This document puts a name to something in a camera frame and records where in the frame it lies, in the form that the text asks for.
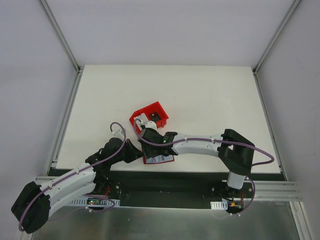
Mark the white VIP credit card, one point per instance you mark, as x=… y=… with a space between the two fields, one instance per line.
x=160 y=159

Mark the red plastic bin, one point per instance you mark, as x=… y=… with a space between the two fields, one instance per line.
x=149 y=109

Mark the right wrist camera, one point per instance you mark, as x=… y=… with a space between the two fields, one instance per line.
x=148 y=124

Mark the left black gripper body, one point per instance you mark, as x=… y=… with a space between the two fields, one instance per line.
x=130 y=152

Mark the white card stack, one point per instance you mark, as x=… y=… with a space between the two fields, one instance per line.
x=142 y=118

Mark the right white cable duct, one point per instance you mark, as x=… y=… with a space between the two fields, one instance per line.
x=219 y=205

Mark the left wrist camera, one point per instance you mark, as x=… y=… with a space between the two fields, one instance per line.
x=119 y=133

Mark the red leather card holder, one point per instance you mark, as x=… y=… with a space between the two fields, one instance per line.
x=152 y=156

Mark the right aluminium frame post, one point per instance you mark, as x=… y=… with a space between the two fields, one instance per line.
x=277 y=34

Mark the white cable duct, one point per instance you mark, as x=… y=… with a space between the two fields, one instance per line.
x=219 y=205
x=93 y=202

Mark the left aluminium frame post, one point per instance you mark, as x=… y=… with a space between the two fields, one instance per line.
x=59 y=34

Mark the aluminium frame post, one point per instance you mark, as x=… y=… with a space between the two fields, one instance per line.
x=277 y=34
x=59 y=34

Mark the left white cable duct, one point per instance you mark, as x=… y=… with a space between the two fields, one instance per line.
x=93 y=202

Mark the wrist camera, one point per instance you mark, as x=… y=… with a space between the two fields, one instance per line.
x=148 y=124
x=119 y=133

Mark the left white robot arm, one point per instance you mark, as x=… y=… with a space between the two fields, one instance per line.
x=37 y=202

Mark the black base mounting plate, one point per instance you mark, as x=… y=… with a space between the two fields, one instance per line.
x=178 y=190

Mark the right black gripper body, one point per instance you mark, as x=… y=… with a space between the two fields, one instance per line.
x=149 y=150

